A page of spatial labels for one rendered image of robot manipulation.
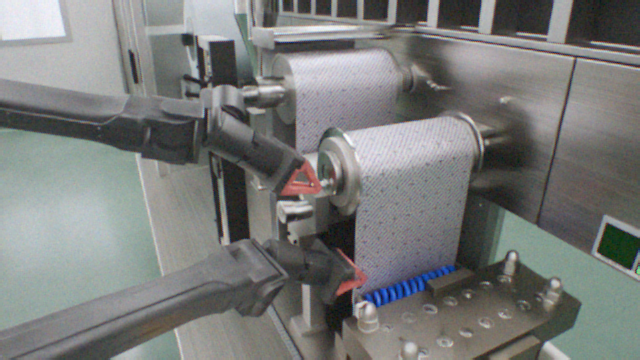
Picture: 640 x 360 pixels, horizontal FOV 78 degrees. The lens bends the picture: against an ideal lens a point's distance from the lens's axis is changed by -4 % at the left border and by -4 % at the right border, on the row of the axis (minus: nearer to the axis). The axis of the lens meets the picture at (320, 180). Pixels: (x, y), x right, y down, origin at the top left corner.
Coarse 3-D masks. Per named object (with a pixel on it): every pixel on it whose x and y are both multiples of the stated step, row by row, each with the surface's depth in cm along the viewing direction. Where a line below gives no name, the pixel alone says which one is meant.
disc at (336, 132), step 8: (328, 128) 68; (336, 128) 66; (328, 136) 69; (336, 136) 66; (344, 136) 64; (320, 144) 72; (344, 144) 64; (352, 144) 63; (352, 152) 62; (352, 160) 63; (360, 168) 62; (360, 176) 62; (360, 184) 62; (360, 192) 63; (352, 200) 65; (360, 200) 64; (336, 208) 71; (344, 208) 68; (352, 208) 66
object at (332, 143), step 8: (328, 144) 67; (336, 144) 65; (472, 144) 73; (320, 152) 71; (336, 152) 65; (344, 152) 64; (344, 160) 63; (344, 168) 64; (352, 168) 63; (344, 176) 64; (352, 176) 63; (344, 184) 65; (352, 184) 64; (344, 192) 65; (352, 192) 64; (336, 200) 69; (344, 200) 66
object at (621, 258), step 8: (608, 224) 60; (608, 232) 60; (616, 232) 59; (624, 232) 58; (608, 240) 61; (616, 240) 60; (624, 240) 58; (632, 240) 57; (600, 248) 62; (608, 248) 61; (616, 248) 60; (624, 248) 59; (632, 248) 58; (608, 256) 61; (616, 256) 60; (624, 256) 59; (632, 256) 58; (624, 264) 59
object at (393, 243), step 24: (456, 192) 74; (360, 216) 66; (384, 216) 68; (408, 216) 71; (432, 216) 74; (456, 216) 77; (360, 240) 68; (384, 240) 70; (408, 240) 73; (432, 240) 76; (456, 240) 79; (360, 264) 70; (384, 264) 73; (408, 264) 76; (432, 264) 79; (360, 288) 72; (384, 288) 75
